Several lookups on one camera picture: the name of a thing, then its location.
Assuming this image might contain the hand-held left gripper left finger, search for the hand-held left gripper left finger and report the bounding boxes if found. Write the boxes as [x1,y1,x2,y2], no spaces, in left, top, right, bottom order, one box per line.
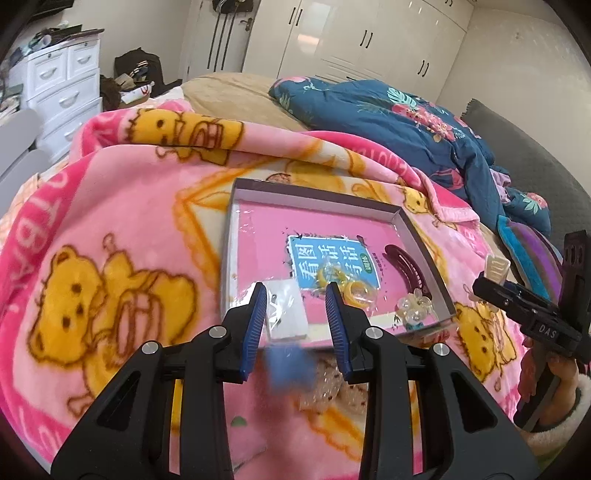
[51,281,269,480]

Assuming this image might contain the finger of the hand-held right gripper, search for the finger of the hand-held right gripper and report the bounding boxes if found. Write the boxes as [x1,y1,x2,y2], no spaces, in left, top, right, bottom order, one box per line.
[472,273,583,357]

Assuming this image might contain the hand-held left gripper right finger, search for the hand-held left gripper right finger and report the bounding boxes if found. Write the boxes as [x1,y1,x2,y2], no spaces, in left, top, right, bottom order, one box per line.
[324,281,541,480]

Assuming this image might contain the white earring card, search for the white earring card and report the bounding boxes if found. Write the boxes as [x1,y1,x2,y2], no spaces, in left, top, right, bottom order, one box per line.
[265,279,309,342]

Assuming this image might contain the bagged yellow hair ties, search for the bagged yellow hair ties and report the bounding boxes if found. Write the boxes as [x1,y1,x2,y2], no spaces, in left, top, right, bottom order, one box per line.
[311,258,379,315]

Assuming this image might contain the blue hair clip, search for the blue hair clip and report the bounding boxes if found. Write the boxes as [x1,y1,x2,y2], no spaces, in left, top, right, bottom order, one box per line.
[265,344,317,393]

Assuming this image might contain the cream hair claw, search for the cream hair claw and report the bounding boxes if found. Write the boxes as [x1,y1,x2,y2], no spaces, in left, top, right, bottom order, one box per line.
[483,253,512,283]

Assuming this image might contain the pearl hair clip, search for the pearl hair clip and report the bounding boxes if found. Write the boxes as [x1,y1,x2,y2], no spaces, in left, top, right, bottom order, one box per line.
[394,290,437,329]

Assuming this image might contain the maroon hair claw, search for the maroon hair claw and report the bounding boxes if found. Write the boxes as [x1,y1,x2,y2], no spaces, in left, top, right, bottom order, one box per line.
[385,246,428,289]

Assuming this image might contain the grey cardboard box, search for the grey cardboard box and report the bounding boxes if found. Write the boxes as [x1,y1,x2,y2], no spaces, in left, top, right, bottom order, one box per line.
[217,178,458,344]

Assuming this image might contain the person's right forearm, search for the person's right forearm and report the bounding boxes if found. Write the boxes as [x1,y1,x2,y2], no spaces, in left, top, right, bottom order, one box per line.
[526,374,591,457]

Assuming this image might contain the person's right hand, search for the person's right hand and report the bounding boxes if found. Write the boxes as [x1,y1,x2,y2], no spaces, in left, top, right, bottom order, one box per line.
[518,335,587,428]

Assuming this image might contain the striped blue purple pillow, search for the striped blue purple pillow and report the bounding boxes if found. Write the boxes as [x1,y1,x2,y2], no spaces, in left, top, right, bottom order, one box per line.
[496,215,566,301]

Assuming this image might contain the polka dot fabric bow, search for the polka dot fabric bow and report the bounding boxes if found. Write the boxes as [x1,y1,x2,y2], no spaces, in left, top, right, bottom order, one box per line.
[298,355,370,411]

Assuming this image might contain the grey padded headboard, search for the grey padded headboard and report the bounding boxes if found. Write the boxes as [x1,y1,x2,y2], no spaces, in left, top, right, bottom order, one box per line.
[457,98,591,259]

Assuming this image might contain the pink bear printed blanket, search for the pink bear printed blanket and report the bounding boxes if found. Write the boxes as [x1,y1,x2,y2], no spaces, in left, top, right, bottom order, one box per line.
[0,99,532,480]

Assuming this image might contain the blue floral quilt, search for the blue floral quilt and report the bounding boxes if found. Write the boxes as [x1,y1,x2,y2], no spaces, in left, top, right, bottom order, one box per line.
[269,78,552,232]

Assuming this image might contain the tan bedsheet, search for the tan bedsheet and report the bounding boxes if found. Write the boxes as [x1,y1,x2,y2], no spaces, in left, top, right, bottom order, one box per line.
[180,71,315,132]

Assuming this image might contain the white door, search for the white door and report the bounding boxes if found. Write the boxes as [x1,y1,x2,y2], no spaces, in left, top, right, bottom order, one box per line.
[185,0,259,81]

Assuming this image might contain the dark bag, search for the dark bag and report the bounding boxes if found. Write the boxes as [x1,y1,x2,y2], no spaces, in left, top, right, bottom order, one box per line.
[113,47,162,93]

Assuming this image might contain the white wardrobe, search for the white wardrobe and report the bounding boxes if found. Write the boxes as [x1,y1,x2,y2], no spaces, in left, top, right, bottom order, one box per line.
[242,0,474,93]

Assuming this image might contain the grey bed footboard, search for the grey bed footboard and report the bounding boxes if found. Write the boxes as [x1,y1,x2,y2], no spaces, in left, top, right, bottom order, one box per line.
[0,108,51,185]

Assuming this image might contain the white drawer cabinet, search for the white drawer cabinet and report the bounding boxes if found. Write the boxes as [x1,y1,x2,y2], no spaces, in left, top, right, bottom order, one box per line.
[25,37,102,153]

